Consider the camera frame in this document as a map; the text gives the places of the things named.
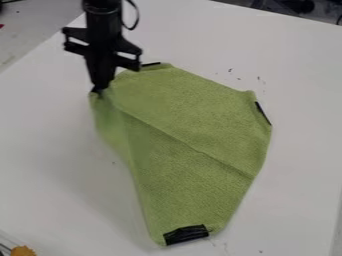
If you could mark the green cloth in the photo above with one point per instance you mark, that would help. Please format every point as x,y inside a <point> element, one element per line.
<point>187,140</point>

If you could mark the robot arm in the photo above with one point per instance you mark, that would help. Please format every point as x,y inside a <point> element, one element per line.
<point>101,5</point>

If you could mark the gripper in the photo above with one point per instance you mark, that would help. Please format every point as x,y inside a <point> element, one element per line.
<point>102,43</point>

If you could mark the yellow toy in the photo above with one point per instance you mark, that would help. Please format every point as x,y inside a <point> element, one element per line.
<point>22,251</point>

